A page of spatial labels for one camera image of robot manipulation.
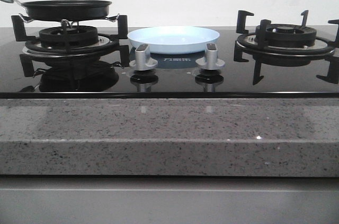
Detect light blue plate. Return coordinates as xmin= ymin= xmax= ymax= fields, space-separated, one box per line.
xmin=127 ymin=26 xmax=220 ymax=55

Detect black frying pan green handle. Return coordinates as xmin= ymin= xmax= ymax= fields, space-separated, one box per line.
xmin=0 ymin=0 xmax=113 ymax=22

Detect left silver stove knob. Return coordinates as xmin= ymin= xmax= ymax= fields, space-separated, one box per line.
xmin=129 ymin=44 xmax=158 ymax=71

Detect silver stove knob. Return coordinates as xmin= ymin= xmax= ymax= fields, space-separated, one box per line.
xmin=195 ymin=43 xmax=225 ymax=70
xmin=129 ymin=44 xmax=158 ymax=71

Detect right silver stove knob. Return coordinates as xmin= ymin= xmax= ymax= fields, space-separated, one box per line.
xmin=195 ymin=43 xmax=225 ymax=70

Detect right black pan support grate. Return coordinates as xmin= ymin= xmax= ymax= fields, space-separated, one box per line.
xmin=234 ymin=10 xmax=338 ymax=85

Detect black pan support grate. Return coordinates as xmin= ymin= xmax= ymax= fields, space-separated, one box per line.
xmin=12 ymin=14 xmax=130 ymax=80
xmin=234 ymin=10 xmax=338 ymax=85

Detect black glass gas cooktop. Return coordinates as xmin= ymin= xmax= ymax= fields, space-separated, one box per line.
xmin=1 ymin=27 xmax=338 ymax=99

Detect left black gas burner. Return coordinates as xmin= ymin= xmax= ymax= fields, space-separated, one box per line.
xmin=22 ymin=25 xmax=120 ymax=60

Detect black gas burner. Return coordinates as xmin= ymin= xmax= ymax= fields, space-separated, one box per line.
xmin=234 ymin=24 xmax=336 ymax=67
xmin=22 ymin=25 xmax=120 ymax=60

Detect right black gas burner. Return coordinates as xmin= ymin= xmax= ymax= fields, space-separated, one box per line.
xmin=234 ymin=24 xmax=336 ymax=67

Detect left black pan support grate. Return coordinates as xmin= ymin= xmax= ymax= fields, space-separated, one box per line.
xmin=12 ymin=14 xmax=130 ymax=80

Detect grey cabinet drawer front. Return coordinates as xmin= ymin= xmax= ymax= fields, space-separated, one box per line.
xmin=1 ymin=176 xmax=338 ymax=223

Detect wire pan reducer ring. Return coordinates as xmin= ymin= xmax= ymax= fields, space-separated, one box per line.
xmin=17 ymin=12 xmax=120 ymax=30

